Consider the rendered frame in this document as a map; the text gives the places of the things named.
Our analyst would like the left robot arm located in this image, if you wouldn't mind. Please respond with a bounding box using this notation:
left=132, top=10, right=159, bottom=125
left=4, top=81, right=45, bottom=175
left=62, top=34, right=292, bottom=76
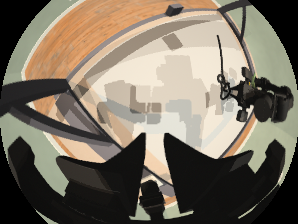
left=237, top=76, right=294, bottom=123

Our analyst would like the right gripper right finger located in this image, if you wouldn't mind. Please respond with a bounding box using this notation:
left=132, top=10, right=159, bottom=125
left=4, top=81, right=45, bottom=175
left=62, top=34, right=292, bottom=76
left=163, top=133, right=254, bottom=214

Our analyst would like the black knotted rope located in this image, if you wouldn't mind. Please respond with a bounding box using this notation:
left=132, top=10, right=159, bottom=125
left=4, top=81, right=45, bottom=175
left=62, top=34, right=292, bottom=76
left=217, top=35, right=231, bottom=100

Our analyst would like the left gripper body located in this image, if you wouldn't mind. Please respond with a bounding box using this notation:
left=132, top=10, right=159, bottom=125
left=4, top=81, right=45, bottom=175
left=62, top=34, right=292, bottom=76
left=236, top=67, right=261, bottom=122

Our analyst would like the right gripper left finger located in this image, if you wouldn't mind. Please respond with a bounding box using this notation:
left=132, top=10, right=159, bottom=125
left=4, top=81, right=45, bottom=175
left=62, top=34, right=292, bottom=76
left=56, top=132, right=146, bottom=217

